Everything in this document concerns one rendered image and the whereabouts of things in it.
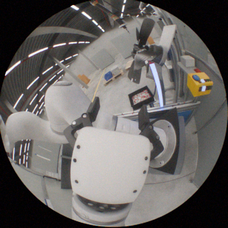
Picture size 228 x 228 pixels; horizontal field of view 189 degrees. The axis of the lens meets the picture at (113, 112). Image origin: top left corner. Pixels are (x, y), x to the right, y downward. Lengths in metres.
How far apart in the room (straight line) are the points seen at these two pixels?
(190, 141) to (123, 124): 1.36
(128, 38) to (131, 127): 6.21
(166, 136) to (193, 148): 1.24
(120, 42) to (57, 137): 6.17
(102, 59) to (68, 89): 7.79
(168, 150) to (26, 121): 0.43
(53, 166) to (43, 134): 5.81
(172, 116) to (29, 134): 0.47
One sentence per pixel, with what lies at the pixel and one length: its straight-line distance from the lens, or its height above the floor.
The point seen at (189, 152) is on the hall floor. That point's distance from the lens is 1.44.
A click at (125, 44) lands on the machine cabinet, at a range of 6.19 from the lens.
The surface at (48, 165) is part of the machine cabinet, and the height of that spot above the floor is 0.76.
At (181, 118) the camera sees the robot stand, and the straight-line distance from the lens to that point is 0.44.
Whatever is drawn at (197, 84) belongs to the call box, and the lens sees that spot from 0.43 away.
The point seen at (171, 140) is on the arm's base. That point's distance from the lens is 0.24.
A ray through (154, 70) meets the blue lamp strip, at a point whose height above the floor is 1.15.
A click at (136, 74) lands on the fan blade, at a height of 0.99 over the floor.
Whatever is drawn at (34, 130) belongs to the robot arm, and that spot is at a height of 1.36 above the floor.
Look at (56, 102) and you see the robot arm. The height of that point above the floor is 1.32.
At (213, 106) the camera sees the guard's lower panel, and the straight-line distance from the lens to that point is 1.02.
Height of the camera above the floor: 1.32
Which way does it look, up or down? 40 degrees down
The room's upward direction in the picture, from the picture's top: 50 degrees counter-clockwise
